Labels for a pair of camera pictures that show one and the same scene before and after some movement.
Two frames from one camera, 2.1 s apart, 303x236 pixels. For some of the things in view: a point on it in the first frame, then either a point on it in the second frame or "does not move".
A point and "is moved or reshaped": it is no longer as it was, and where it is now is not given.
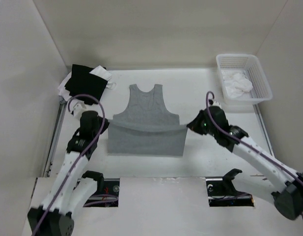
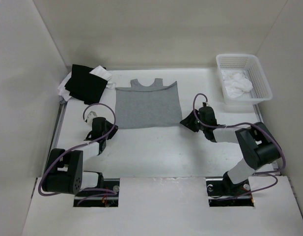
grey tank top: (146, 126) is moved or reshaped
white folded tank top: (99, 71) does not move
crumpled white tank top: (236, 82) does not move
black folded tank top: (82, 82) does not move
